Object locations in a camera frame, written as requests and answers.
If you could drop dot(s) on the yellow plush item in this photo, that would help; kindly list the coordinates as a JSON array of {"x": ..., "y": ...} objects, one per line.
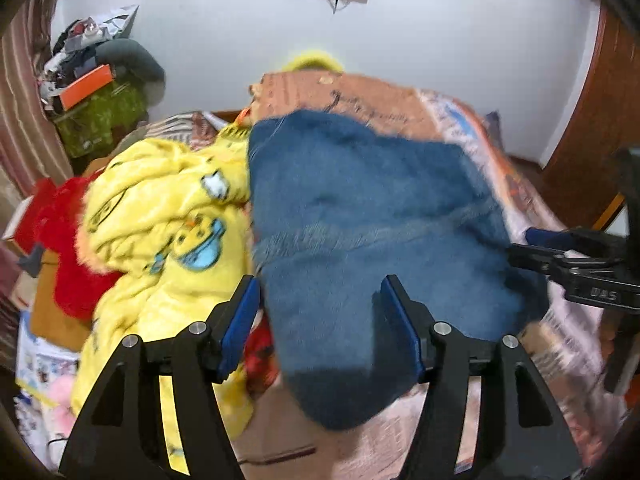
[{"x": 312, "y": 62}]

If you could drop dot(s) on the white printed box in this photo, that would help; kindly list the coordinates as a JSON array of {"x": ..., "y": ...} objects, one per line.
[{"x": 42, "y": 355}]

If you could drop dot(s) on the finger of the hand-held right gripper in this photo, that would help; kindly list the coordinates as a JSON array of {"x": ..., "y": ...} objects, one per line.
[
  {"x": 532, "y": 256},
  {"x": 542, "y": 236}
]

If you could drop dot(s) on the grey neck pillow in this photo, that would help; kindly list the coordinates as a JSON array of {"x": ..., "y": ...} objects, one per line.
[{"x": 137, "y": 62}]

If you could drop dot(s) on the brown cardboard box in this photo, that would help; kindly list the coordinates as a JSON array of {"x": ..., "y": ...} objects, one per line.
[{"x": 55, "y": 305}]

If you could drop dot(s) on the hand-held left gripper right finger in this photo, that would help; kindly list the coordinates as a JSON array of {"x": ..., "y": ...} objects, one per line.
[{"x": 400, "y": 327}]

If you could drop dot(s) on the colourful printed blanket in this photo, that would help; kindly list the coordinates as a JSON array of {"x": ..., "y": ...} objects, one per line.
[{"x": 395, "y": 102}]

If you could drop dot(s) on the white paper bag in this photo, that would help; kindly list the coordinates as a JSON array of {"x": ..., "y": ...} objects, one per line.
[{"x": 120, "y": 20}]

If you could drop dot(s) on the yellow printed fleece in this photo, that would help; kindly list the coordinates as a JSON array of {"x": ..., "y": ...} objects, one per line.
[{"x": 160, "y": 200}]

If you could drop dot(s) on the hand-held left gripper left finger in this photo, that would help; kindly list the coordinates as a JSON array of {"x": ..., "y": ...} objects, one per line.
[{"x": 240, "y": 325}]

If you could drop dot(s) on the orange box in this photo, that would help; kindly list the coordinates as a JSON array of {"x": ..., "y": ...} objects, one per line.
[{"x": 85, "y": 86}]

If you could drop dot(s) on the red fluffy cloth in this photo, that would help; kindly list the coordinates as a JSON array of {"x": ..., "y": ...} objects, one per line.
[{"x": 65, "y": 255}]

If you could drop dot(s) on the striped sheet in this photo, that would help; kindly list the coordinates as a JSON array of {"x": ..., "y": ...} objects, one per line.
[{"x": 175, "y": 127}]

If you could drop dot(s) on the pile of assorted clutter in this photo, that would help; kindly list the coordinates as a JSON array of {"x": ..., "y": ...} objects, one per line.
[{"x": 70, "y": 52}]

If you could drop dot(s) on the striped curtain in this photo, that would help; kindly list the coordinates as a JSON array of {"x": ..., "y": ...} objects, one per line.
[{"x": 20, "y": 110}]

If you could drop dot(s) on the blue fuzzy towel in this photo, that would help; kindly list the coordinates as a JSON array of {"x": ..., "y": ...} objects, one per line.
[{"x": 360, "y": 210}]

